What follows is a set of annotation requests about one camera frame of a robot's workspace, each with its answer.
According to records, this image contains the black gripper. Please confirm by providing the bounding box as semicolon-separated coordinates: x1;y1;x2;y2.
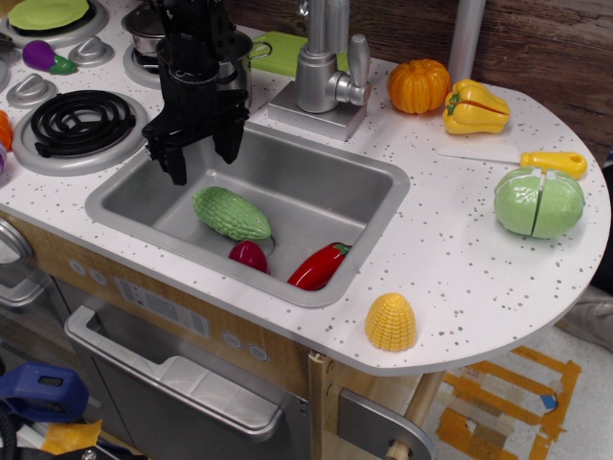
143;52;248;186

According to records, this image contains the green bumpy toy squash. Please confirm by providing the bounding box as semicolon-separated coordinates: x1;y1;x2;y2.
193;186;272;242

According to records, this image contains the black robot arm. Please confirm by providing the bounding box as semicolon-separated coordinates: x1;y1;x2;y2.
143;1;249;185

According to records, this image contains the stainless steel pot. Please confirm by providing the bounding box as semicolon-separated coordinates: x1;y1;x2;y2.
122;2;273;107

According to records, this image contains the dark red toy vegetable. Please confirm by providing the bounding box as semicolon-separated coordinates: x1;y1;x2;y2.
229;241;270;274

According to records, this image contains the green cutting board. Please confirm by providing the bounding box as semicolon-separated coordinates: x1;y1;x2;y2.
250;32;349;78

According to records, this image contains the black coil front burner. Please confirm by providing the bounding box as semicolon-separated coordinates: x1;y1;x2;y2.
12;90;148;177

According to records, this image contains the silver toy faucet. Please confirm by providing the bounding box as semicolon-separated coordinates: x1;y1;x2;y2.
267;0;372;141

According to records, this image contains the grey stove knob upper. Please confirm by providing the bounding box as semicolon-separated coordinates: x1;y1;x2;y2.
68;35;115;67

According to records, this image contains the grey stove knob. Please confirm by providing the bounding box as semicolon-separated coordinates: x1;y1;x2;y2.
7;74;57;109
68;35;115;67

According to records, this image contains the red toy chili pepper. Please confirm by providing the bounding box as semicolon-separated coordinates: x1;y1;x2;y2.
287;242;352;291

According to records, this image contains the grey stove knob lower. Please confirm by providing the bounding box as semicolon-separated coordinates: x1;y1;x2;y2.
7;74;57;109

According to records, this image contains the purple toy eggplant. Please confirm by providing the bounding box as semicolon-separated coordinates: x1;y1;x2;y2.
22;40;78;75

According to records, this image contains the orange toy at left edge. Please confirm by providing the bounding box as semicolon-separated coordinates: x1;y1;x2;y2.
0;110;12;151

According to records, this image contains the green toy plate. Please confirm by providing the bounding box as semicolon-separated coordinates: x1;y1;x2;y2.
8;0;90;32

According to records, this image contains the orange toy pumpkin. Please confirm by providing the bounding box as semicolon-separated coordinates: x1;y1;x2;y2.
387;58;451;115

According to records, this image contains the grey dishwasher door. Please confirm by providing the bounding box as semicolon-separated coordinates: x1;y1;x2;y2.
64;305;310;459

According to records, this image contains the yellow toy corn piece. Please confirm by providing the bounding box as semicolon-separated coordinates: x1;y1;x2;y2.
364;292;417;352

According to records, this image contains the yellow toy bell pepper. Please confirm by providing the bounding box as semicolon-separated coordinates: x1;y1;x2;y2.
443;79;511;135

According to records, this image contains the blue plastic device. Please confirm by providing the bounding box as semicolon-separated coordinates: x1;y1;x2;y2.
1;362;89;423

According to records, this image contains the grey vertical pole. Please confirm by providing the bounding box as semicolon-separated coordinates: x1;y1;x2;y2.
448;0;487;82

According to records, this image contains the green toy cabbage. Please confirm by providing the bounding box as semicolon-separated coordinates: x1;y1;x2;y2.
493;167;585;240

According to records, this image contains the grey oven door handle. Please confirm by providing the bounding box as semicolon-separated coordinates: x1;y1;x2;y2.
1;218;48;314

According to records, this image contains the yellow handled toy knife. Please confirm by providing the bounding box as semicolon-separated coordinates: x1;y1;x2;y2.
437;144;588;179

